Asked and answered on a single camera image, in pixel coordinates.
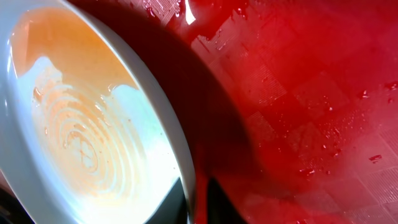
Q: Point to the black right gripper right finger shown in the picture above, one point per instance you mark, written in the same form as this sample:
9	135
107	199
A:
220	210

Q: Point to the red plastic tray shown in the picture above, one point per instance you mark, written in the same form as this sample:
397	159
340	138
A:
290	105

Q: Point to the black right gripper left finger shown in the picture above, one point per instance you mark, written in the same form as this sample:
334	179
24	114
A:
173	209

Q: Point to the white plate with sauce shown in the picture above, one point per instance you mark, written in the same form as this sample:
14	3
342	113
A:
87	133

